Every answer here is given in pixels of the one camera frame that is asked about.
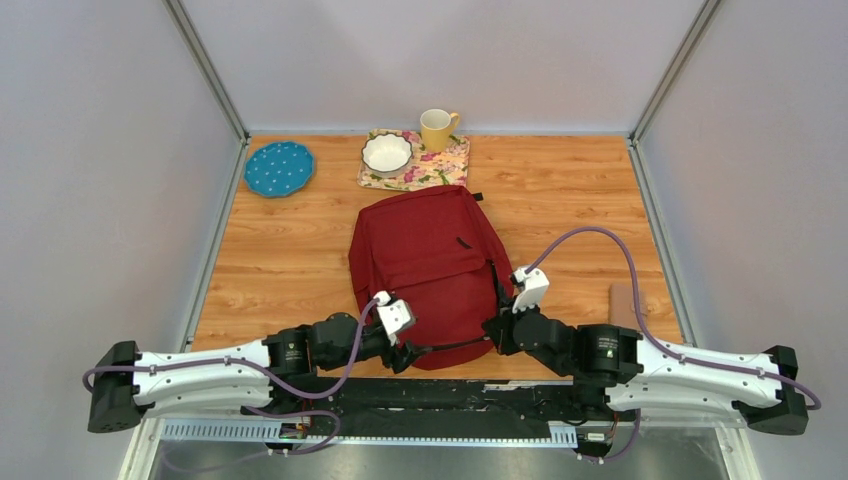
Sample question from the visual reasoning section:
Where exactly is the blue polka dot plate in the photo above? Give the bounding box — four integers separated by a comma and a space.
243, 141, 315, 198

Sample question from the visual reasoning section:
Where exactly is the red backpack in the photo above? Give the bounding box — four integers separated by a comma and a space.
348, 186, 513, 370

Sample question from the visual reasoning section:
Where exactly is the white scalloped bowl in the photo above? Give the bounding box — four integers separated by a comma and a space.
362, 133, 413, 178

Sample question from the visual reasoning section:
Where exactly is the floral serving tray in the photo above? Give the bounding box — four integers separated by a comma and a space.
357, 128, 471, 191

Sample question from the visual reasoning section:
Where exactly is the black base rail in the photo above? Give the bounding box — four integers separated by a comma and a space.
242, 378, 637, 457

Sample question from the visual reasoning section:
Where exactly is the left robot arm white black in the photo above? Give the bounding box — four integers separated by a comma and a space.
83, 313, 431, 433

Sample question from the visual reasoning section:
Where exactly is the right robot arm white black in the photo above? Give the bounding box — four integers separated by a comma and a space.
482, 309, 809, 436

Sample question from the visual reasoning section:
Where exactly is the brown leather wallet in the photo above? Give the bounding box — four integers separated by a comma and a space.
608, 283, 642, 331

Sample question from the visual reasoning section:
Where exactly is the yellow mug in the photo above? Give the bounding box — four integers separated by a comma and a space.
419, 108, 461, 152

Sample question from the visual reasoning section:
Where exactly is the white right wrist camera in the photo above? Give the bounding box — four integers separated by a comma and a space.
511, 265, 550, 314

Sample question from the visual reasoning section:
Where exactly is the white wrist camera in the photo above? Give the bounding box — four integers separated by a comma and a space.
373, 291, 416, 345
511, 265, 550, 314

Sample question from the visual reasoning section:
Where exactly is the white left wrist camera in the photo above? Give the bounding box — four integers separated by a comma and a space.
373, 291, 416, 345

